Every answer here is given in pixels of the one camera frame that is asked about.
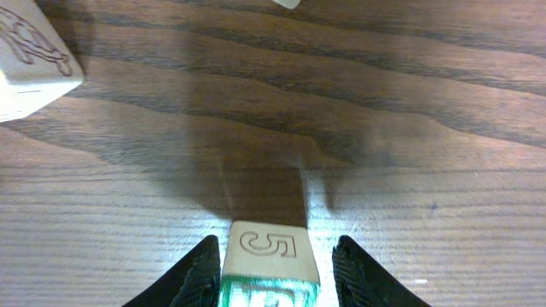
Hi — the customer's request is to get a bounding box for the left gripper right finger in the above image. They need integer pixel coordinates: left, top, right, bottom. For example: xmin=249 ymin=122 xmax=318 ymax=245
xmin=332 ymin=235 xmax=430 ymax=307

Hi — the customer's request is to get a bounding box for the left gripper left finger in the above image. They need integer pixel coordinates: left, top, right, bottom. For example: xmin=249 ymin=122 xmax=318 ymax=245
xmin=123 ymin=235 xmax=221 ymax=307

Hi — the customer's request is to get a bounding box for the green R block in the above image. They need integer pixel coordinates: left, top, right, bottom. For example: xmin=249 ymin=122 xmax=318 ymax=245
xmin=218 ymin=221 xmax=321 ymax=307

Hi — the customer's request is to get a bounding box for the green 4 block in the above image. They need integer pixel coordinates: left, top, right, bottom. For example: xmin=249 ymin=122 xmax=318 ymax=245
xmin=1 ymin=0 xmax=84 ymax=122

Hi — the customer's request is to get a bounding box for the yellow C block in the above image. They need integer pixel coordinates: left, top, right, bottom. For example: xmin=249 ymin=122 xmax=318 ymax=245
xmin=272 ymin=0 xmax=300 ymax=9

